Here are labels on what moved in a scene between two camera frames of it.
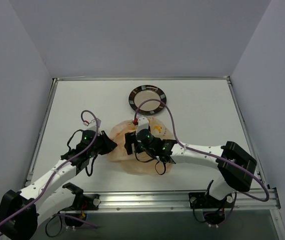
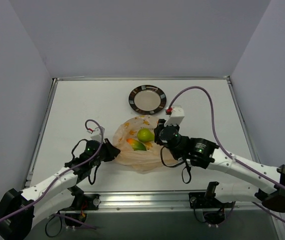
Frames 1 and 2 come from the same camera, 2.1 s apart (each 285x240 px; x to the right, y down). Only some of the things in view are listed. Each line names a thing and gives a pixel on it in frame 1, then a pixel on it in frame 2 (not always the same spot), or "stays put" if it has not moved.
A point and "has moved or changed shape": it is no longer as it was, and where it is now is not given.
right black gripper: (129, 143) -> (159, 132)
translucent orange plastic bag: (130, 163) has moved or changed shape
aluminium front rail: (245, 199) stays put
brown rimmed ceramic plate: (145, 92) stays put
